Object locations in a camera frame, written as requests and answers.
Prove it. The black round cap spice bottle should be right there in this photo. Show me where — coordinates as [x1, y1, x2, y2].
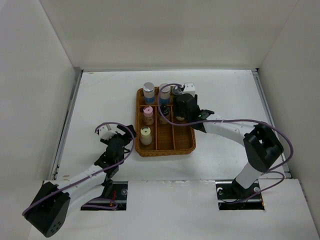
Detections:
[174, 113, 185, 121]

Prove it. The grey lid grinder bottle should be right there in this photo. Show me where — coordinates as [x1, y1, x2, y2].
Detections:
[171, 85, 184, 97]

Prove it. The yellow cap spice bottle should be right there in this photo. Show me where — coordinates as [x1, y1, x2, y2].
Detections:
[140, 126, 152, 146]

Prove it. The pink cap spice bottle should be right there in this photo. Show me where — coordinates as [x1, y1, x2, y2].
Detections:
[143, 105, 155, 126]

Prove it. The silver lid blue label jar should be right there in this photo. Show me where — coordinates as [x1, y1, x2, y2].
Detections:
[143, 82, 156, 105]

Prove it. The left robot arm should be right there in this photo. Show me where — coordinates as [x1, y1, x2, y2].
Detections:
[22, 122, 137, 238]

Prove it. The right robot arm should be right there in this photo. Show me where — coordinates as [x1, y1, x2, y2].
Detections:
[173, 93, 284, 198]

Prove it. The brown wicker divided tray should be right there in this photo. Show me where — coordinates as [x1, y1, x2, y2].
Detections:
[135, 88, 196, 157]

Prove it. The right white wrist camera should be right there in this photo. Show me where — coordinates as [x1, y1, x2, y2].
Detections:
[182, 82, 196, 97]

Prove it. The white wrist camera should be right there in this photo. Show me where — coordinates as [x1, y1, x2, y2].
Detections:
[95, 124, 116, 140]
[182, 82, 196, 97]

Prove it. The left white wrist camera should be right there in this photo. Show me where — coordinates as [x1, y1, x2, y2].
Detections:
[95, 124, 116, 140]

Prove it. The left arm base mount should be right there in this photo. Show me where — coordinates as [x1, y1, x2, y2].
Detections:
[80, 179, 129, 211]

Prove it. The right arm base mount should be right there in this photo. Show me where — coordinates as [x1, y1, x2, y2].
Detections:
[215, 179, 265, 211]

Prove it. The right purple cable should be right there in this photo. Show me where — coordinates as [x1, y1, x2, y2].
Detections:
[156, 83, 295, 203]

